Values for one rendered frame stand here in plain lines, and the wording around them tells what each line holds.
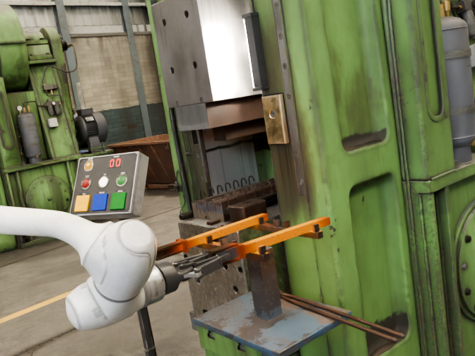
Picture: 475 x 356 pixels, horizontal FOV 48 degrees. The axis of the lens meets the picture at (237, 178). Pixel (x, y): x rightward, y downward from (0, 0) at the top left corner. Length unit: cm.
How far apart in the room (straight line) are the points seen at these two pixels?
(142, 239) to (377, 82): 129
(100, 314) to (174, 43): 120
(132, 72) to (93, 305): 1056
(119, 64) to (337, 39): 967
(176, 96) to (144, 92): 960
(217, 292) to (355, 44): 106
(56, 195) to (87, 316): 568
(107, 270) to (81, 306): 13
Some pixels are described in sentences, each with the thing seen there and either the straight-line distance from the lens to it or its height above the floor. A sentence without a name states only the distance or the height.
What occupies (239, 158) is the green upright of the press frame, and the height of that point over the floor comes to 109.
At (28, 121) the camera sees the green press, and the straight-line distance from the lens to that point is 671.
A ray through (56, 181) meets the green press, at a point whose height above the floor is 68.
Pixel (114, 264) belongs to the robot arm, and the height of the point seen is 110.
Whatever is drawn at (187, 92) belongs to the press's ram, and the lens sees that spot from 203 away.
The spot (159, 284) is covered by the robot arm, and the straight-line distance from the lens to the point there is 122.
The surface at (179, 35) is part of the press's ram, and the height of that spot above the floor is 162.
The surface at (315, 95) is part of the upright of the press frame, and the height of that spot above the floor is 134.
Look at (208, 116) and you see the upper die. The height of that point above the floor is 132.
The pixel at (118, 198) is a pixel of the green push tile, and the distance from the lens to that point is 234.
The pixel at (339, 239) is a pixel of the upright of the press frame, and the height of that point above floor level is 84.
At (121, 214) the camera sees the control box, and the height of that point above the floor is 95.
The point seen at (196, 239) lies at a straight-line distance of 159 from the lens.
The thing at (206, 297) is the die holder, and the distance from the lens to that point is 216.
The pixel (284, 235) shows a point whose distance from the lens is 148.
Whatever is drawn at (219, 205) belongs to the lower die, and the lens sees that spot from 200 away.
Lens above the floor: 138
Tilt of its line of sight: 9 degrees down
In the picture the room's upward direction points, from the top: 9 degrees counter-clockwise
